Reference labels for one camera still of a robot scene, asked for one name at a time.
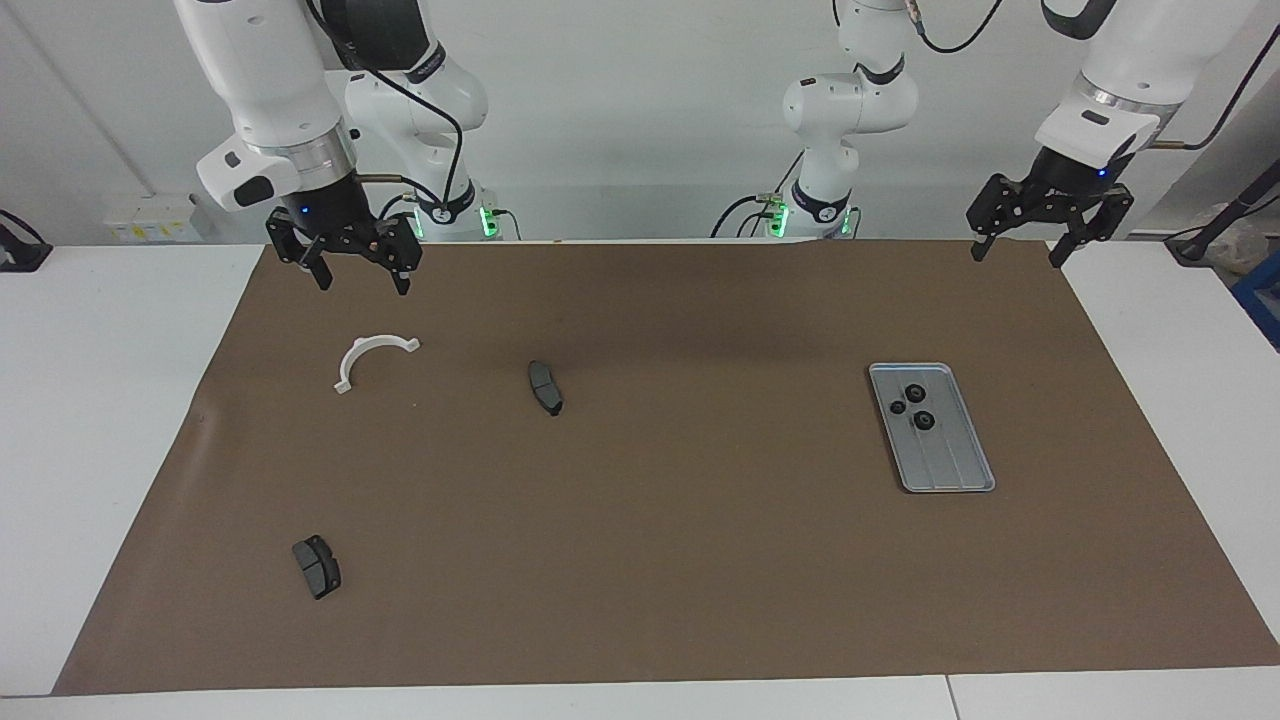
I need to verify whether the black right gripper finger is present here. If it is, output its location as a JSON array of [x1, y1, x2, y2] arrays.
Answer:
[[266, 210, 333, 293], [375, 215, 424, 296]]

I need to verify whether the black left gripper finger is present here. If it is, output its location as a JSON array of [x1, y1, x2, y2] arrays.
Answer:
[[966, 175, 1031, 263], [1050, 190, 1134, 269]]

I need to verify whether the silver metal tray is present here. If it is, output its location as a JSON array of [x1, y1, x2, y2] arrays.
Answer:
[[868, 362, 997, 495]]

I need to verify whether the black stand pole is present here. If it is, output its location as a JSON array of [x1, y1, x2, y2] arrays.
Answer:
[[1165, 160, 1280, 266]]

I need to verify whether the clear plastic bag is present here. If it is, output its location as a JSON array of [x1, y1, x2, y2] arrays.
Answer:
[[1195, 205, 1271, 276]]

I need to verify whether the blue crate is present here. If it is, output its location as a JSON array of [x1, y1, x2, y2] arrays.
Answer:
[[1232, 252, 1280, 351]]

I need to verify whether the dark grey brake pad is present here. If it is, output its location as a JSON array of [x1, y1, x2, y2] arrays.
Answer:
[[291, 535, 343, 601], [527, 360, 565, 418]]

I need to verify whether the black table clamp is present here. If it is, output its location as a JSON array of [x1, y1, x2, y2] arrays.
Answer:
[[0, 208, 53, 273]]

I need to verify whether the brown table mat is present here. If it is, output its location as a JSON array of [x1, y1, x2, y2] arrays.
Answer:
[[52, 238, 1280, 697]]

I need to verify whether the black right arm base cable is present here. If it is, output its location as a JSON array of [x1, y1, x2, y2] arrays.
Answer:
[[372, 195, 416, 243]]

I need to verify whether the black arm base cable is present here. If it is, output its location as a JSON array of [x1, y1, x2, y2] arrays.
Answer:
[[372, 195, 416, 243], [712, 195, 791, 239]]

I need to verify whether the white curved plastic bracket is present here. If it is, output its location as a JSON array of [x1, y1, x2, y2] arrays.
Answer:
[[333, 335, 422, 396]]

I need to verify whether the black left arm base cable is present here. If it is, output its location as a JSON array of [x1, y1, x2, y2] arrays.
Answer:
[[712, 195, 791, 239]]

